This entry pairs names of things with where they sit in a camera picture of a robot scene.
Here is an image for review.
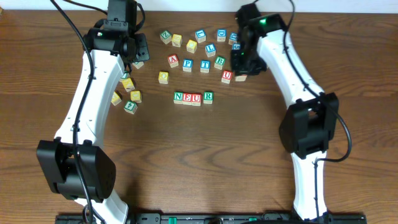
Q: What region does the red I block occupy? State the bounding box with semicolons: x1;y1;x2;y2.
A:
235;75;248;82

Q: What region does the blue P block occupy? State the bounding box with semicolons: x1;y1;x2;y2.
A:
182;59;193;72

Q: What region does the green R block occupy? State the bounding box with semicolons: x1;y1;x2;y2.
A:
203;91;214;105

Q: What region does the green N block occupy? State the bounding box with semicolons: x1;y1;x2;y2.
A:
174;91;183;104

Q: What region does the red Q block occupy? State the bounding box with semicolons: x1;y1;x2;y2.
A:
191;93;202;106

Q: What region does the red E block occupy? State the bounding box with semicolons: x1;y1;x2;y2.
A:
182;93;192;105

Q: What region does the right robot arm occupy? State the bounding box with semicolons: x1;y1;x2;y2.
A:
231;12;338;221

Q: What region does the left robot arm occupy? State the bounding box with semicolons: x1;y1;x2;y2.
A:
37;28;149;223

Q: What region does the green 7 block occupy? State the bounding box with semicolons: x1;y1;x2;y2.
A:
132;62;144;69

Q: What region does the blue 5 block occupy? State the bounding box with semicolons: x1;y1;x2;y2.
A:
232;43;241;50

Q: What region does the red U block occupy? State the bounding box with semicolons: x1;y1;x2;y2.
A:
221;70;233;84

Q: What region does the green V block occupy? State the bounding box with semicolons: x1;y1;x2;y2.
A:
119;71;130;82

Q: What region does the green B block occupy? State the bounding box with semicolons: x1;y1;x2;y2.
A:
214;56;226;70

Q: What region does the blue tilted D block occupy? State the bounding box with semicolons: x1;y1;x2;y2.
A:
228;32;238;45

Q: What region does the green Z block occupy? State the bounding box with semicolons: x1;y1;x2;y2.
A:
160;30;172;44

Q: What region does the yellow block beside V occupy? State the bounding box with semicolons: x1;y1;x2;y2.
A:
122;78;135;92

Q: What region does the yellow O block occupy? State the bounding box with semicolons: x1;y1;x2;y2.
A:
158;71;169;84

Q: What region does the red A block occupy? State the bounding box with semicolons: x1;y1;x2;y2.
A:
167;54;179;68

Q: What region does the blue L block middle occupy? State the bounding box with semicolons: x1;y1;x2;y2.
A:
205;44;216;57

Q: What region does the blue l block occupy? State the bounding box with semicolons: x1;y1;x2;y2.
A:
195;29;206;43
205;44;216;57

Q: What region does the yellow block top row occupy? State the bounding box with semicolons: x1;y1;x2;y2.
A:
172;34;182;47

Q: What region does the blue T block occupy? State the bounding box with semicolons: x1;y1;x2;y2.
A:
200;60;211;73

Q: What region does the yellow block second row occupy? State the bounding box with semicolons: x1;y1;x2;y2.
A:
187;40;198;54

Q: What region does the yellow C block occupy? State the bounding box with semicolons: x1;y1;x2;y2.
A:
111;91;122;106

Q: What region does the blue L block top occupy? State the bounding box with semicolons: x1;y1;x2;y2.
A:
195;29;206;43

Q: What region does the green 4 block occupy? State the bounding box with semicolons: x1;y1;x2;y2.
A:
124;100;137;114

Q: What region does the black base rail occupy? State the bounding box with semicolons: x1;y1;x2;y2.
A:
55;212;368;224

